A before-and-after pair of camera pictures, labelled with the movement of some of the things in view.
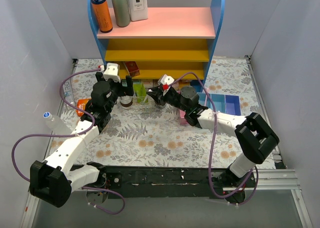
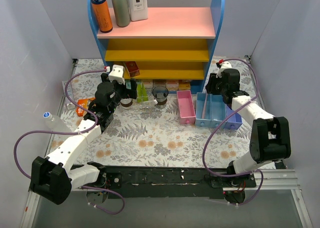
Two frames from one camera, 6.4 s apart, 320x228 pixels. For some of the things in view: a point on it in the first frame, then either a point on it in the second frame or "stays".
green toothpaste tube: x=137 y=89 stays
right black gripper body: x=160 y=94 → x=213 y=83
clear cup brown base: x=126 y=101 stays
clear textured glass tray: x=148 y=110 stays
